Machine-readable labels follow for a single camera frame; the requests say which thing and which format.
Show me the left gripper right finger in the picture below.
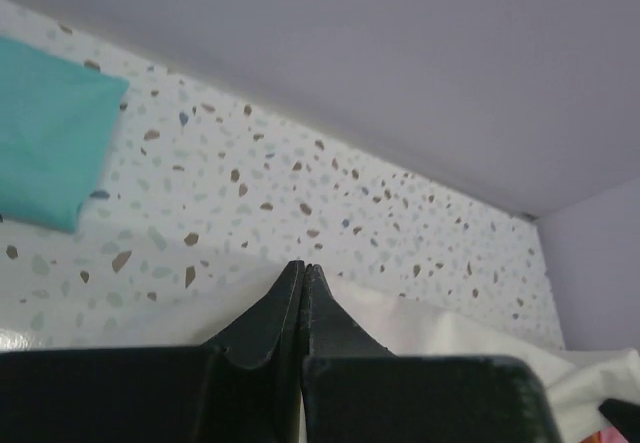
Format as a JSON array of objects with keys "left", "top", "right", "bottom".
[{"left": 300, "top": 265, "right": 561, "bottom": 442}]

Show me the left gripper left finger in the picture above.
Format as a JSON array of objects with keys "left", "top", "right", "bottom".
[{"left": 1, "top": 261, "right": 305, "bottom": 442}]

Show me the white coca-cola t-shirt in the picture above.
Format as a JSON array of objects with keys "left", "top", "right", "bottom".
[{"left": 294, "top": 274, "right": 639, "bottom": 442}]

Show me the pink t-shirt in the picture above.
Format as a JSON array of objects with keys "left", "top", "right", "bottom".
[{"left": 583, "top": 427, "right": 628, "bottom": 443}]

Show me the folded teal t-shirt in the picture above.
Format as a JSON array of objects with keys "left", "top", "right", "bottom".
[{"left": 1, "top": 37, "right": 129, "bottom": 233}]

